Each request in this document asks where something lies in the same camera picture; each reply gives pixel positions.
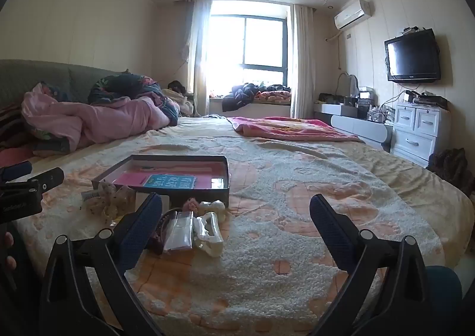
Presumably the black flat device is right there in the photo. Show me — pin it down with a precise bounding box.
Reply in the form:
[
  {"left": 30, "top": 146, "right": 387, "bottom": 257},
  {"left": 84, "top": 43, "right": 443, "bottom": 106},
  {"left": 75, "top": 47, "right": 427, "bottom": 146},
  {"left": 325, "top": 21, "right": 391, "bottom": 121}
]
[{"left": 318, "top": 93, "right": 359, "bottom": 106}]

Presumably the white curtain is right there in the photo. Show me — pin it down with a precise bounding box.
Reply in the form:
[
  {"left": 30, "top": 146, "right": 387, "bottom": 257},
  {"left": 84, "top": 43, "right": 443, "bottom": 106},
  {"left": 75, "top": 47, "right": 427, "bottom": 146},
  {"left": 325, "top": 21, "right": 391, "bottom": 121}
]
[{"left": 289, "top": 5, "right": 317, "bottom": 119}]

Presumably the dark shallow cardboard box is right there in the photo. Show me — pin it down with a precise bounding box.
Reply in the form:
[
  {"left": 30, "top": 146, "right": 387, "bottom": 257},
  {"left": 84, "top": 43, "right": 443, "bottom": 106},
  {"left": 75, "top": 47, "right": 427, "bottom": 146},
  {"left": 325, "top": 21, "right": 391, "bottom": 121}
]
[{"left": 91, "top": 155, "right": 231, "bottom": 208}]

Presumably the red striped cloth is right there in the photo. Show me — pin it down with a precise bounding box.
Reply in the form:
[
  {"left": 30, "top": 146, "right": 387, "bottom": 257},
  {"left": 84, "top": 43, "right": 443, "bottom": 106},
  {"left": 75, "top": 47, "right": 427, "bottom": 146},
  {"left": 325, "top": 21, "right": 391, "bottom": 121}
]
[{"left": 0, "top": 104, "right": 36, "bottom": 168}]

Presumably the sheer curtain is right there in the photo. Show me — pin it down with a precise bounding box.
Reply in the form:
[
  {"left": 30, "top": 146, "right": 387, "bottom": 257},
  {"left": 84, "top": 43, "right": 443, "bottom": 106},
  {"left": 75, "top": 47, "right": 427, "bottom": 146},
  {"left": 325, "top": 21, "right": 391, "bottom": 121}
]
[{"left": 185, "top": 0, "right": 213, "bottom": 117}]

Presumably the brown bag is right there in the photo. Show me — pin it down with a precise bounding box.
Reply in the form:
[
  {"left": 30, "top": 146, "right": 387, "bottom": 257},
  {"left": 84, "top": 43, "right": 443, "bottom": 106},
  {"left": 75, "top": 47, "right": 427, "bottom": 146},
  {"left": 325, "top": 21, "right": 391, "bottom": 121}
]
[{"left": 427, "top": 148, "right": 469, "bottom": 192}]

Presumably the green headboard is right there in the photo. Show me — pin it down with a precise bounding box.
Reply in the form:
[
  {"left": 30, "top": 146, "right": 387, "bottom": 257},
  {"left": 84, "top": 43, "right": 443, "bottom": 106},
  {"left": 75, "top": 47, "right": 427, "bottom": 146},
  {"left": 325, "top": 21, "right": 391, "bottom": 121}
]
[{"left": 0, "top": 59, "right": 127, "bottom": 110}]

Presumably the floral sheer hair bow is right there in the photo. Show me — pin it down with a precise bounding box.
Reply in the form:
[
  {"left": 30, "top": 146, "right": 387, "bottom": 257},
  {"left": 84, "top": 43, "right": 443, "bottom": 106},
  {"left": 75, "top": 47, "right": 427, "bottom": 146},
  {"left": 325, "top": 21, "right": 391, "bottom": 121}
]
[{"left": 86, "top": 181, "right": 136, "bottom": 225}]

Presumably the window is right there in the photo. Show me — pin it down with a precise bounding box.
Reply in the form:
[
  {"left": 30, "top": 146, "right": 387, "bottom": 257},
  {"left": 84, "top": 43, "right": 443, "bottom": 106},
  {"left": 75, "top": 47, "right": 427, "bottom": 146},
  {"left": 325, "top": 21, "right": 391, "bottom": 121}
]
[{"left": 206, "top": 15, "right": 289, "bottom": 89}]

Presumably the black wall television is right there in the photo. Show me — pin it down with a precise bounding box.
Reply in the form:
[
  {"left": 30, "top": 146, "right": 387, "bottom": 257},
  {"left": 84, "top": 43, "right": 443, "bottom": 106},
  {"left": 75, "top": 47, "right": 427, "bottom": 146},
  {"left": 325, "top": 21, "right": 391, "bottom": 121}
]
[{"left": 384, "top": 28, "right": 441, "bottom": 83}]

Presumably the white hair claw clip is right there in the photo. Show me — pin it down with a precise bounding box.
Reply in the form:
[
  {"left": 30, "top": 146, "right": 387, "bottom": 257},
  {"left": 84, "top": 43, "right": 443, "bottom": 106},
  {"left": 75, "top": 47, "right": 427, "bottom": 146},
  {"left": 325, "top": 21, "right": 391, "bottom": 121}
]
[{"left": 192, "top": 200, "right": 227, "bottom": 258}]

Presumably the pink and floral quilt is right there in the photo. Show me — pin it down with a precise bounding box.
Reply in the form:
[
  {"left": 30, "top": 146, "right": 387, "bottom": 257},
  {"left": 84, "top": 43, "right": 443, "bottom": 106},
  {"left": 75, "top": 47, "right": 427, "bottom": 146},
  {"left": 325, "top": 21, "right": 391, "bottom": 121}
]
[{"left": 21, "top": 72, "right": 182, "bottom": 154}]

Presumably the clear plastic bag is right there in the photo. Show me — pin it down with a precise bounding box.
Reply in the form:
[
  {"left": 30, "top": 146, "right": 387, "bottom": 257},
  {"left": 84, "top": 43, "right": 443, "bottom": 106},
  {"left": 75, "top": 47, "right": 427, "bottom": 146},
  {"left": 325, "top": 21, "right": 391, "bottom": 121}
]
[{"left": 163, "top": 211, "right": 194, "bottom": 252}]

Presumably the pink blanket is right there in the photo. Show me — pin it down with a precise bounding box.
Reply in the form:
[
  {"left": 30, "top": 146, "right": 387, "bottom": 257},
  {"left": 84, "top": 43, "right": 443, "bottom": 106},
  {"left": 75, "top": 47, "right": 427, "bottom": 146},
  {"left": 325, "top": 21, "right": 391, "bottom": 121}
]
[{"left": 226, "top": 116, "right": 366, "bottom": 143}]

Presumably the white drawer cabinet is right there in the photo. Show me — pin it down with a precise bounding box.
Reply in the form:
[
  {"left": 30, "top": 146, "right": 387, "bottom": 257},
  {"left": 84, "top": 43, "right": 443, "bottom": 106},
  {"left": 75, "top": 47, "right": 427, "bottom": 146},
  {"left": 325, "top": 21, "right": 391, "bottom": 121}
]
[{"left": 389, "top": 101, "right": 451, "bottom": 168}]

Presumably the pink book with blue label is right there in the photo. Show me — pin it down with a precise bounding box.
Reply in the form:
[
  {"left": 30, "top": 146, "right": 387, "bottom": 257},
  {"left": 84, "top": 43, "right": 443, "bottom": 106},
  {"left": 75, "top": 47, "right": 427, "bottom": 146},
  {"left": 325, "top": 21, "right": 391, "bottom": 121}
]
[{"left": 111, "top": 160, "right": 225, "bottom": 190}]

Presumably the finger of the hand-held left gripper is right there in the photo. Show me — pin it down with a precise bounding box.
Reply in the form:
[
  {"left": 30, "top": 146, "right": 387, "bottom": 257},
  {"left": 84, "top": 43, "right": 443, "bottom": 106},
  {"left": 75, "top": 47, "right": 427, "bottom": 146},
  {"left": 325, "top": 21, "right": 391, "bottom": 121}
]
[
  {"left": 22, "top": 168, "right": 65, "bottom": 192},
  {"left": 0, "top": 161, "right": 33, "bottom": 183}
]

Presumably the cream pillow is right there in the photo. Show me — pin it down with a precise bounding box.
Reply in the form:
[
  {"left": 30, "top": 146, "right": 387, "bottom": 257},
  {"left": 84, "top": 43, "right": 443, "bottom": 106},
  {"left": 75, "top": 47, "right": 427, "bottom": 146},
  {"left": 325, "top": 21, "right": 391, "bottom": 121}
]
[{"left": 161, "top": 88, "right": 196, "bottom": 117}]

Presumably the person's left hand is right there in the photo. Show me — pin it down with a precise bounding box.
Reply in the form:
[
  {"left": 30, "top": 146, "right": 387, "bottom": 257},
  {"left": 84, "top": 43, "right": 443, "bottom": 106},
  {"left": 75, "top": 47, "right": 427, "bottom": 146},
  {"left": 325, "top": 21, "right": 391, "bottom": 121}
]
[{"left": 0, "top": 232, "right": 18, "bottom": 272}]

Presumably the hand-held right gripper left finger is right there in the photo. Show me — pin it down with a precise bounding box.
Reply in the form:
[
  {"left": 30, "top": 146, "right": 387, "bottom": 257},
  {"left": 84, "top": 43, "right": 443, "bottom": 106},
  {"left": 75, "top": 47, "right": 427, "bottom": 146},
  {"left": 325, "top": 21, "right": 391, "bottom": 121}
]
[{"left": 39, "top": 192, "right": 164, "bottom": 336}]

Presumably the dark jacket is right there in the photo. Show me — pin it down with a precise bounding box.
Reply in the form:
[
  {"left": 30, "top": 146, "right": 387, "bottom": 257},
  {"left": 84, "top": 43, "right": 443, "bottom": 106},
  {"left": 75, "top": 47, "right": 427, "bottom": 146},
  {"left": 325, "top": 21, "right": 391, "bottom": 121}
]
[{"left": 222, "top": 83, "right": 260, "bottom": 112}]

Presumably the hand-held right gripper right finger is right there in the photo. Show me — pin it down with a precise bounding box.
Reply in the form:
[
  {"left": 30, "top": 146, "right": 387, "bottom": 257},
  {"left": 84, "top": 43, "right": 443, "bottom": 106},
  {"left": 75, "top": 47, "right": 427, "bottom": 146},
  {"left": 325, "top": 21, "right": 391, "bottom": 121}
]
[{"left": 309, "top": 194, "right": 438, "bottom": 336}]

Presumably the white air conditioner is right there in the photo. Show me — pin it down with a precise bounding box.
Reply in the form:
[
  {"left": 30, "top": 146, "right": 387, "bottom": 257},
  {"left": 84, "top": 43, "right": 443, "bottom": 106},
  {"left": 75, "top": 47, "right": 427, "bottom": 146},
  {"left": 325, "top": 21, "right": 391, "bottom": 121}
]
[{"left": 334, "top": 0, "right": 373, "bottom": 29}]

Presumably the red floral cloth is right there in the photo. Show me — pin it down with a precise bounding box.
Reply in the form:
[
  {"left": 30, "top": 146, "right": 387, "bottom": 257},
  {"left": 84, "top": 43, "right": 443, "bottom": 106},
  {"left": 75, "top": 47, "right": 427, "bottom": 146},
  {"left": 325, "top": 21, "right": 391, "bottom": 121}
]
[{"left": 256, "top": 85, "right": 292, "bottom": 103}]

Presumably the black set-top box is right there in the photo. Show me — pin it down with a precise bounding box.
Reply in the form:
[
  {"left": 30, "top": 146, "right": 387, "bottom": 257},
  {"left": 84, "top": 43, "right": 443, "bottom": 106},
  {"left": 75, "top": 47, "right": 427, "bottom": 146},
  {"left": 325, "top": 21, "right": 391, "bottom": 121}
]
[{"left": 411, "top": 94, "right": 448, "bottom": 110}]

